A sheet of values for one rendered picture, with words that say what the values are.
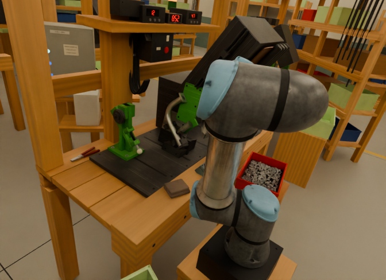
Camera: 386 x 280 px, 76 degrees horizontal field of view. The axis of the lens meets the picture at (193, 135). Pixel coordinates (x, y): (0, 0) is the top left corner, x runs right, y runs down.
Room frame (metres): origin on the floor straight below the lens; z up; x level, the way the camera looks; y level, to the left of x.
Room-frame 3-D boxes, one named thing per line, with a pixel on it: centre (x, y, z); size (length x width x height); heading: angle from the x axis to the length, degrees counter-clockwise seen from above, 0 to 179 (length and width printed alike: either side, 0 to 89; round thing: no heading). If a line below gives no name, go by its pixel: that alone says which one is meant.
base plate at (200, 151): (1.38, 0.04, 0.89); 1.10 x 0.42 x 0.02; 148
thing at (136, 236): (1.23, -0.20, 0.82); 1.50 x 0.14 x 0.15; 148
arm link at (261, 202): (0.58, -0.22, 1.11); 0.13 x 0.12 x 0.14; 83
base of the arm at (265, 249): (0.58, -0.23, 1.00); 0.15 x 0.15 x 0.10
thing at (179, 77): (1.54, 0.10, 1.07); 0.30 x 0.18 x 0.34; 148
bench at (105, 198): (1.38, 0.04, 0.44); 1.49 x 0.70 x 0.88; 148
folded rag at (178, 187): (0.86, 0.04, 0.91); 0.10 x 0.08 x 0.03; 125
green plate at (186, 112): (1.28, 0.03, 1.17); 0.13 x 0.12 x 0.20; 148
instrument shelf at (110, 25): (1.52, 0.26, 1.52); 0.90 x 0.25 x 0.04; 148
